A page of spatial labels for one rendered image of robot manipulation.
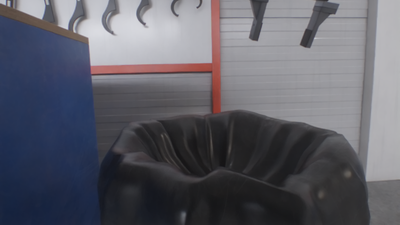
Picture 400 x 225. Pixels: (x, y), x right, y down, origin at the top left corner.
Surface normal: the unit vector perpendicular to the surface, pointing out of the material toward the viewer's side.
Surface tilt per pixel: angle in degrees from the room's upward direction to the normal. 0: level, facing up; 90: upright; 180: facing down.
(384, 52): 90
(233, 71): 90
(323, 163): 15
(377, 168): 90
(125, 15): 90
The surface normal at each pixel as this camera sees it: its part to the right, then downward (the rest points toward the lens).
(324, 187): 0.29, -0.52
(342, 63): 0.04, 0.11
